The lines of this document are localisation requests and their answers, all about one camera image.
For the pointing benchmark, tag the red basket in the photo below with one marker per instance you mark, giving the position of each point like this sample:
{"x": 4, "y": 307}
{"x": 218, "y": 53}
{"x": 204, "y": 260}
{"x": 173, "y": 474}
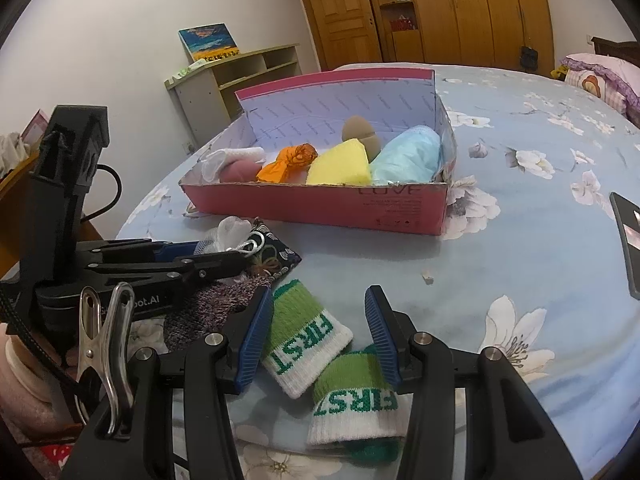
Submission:
{"x": 403, "y": 24}

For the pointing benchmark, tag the yellow cloth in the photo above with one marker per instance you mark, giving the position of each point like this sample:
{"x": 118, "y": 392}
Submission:
{"x": 337, "y": 165}

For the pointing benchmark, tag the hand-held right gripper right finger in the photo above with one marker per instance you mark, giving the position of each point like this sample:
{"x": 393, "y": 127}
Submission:
{"x": 382, "y": 340}

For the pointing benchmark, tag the black hanging bag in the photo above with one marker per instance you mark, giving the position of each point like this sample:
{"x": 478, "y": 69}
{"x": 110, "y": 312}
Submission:
{"x": 528, "y": 57}

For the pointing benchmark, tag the dark patterned pouch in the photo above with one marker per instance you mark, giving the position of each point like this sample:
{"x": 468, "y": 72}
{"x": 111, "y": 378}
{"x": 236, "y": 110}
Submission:
{"x": 275, "y": 260}

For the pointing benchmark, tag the pink printed pillow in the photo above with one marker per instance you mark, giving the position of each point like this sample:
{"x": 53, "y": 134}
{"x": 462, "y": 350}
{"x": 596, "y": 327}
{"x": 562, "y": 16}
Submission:
{"x": 600, "y": 75}

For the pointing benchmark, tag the wooden door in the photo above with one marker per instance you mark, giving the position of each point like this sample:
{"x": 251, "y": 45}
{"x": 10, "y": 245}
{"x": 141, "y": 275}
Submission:
{"x": 345, "y": 30}

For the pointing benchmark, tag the pink white sock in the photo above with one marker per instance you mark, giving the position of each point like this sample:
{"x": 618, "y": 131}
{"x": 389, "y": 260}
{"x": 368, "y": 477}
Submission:
{"x": 225, "y": 160}

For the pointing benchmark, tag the wooden wardrobe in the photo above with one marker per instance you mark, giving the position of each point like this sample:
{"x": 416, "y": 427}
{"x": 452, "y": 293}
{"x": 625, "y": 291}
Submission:
{"x": 475, "y": 15}

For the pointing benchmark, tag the purple knit sock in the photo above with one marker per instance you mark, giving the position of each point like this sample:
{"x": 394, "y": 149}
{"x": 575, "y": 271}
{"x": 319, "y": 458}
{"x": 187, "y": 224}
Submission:
{"x": 200, "y": 305}

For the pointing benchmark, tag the blue yellow painting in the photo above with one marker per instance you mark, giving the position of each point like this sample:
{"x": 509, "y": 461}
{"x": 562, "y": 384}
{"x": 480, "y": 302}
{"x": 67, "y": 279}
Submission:
{"x": 207, "y": 40}

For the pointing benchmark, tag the beige shelf desk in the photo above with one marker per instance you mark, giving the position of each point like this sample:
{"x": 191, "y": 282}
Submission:
{"x": 200, "y": 95}

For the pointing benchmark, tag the pink makeup sponge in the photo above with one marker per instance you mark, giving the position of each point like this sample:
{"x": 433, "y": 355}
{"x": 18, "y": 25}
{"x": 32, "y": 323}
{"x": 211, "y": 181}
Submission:
{"x": 240, "y": 172}

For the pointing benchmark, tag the dark wooden headboard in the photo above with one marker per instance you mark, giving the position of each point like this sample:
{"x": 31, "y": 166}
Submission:
{"x": 620, "y": 47}

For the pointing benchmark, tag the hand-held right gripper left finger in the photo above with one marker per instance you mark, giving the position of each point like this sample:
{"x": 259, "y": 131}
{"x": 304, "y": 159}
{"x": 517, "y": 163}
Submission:
{"x": 255, "y": 340}

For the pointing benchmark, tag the small yellow object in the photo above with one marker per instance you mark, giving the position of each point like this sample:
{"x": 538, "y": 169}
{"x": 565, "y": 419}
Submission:
{"x": 559, "y": 72}

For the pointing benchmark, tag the black smartphone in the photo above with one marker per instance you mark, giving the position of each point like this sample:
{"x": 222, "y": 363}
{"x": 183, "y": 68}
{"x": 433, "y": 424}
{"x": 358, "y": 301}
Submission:
{"x": 627, "y": 240}

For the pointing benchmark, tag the pink cardboard box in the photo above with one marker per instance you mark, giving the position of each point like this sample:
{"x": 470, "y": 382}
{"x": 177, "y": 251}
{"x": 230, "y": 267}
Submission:
{"x": 325, "y": 207}

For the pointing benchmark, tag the green white knit wristband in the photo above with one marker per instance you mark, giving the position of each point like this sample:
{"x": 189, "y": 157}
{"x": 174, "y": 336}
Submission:
{"x": 350, "y": 400}
{"x": 300, "y": 340}

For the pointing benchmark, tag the metal spring clip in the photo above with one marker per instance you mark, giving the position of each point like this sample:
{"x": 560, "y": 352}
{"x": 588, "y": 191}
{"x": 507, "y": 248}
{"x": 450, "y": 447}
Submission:
{"x": 117, "y": 360}

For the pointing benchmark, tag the orange cloth flower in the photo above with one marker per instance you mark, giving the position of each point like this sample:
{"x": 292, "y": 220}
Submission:
{"x": 285, "y": 165}

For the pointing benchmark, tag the person's left forearm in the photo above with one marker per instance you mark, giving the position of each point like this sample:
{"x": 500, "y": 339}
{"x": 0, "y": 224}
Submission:
{"x": 30, "y": 410}

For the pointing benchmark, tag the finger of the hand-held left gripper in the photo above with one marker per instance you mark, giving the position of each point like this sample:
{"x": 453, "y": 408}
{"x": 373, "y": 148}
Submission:
{"x": 175, "y": 249}
{"x": 200, "y": 270}

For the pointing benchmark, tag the brown makeup sponge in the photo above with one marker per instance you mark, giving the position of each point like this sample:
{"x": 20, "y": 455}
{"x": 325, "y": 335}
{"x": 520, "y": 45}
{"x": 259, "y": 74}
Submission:
{"x": 360, "y": 132}

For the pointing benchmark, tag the white crumpled cloth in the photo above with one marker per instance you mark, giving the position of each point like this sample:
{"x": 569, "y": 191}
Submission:
{"x": 10, "y": 152}

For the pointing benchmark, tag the green booklet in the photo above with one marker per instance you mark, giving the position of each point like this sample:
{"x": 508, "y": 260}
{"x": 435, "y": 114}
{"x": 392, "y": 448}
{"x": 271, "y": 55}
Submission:
{"x": 187, "y": 69}

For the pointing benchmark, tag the small paper scrap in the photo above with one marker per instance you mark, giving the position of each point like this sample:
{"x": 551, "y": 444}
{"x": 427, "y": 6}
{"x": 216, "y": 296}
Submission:
{"x": 427, "y": 278}

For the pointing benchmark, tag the light blue packed cloth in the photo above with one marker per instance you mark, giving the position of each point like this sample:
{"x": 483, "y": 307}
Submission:
{"x": 405, "y": 157}

